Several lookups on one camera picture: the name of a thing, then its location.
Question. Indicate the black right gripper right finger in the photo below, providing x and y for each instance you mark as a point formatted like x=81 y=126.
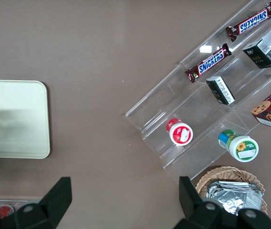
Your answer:
x=190 y=198

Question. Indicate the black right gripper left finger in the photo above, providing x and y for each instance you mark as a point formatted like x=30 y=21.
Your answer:
x=56 y=198

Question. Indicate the tan wicker basket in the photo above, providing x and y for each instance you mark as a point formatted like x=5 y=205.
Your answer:
x=221 y=173

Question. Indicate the cream plastic tray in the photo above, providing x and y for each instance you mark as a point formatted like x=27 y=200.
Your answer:
x=18 y=119

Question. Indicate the aluminium foil container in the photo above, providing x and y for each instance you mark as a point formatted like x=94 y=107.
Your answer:
x=233 y=195

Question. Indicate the clear acrylic bottle rack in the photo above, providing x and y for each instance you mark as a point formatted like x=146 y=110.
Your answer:
x=6 y=202

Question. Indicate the red lid snack cup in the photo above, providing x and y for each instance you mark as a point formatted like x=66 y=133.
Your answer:
x=179 y=132

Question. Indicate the green lid snack cup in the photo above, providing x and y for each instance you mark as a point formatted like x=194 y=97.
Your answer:
x=240 y=145

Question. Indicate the clear acrylic stepped riser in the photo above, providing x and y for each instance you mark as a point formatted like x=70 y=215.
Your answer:
x=164 y=105

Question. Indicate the small black carton box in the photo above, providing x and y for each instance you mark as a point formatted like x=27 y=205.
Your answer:
x=262 y=55
x=221 y=90

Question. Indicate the Snickers chocolate bar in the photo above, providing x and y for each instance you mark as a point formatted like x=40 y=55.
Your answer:
x=253 y=21
x=209 y=63

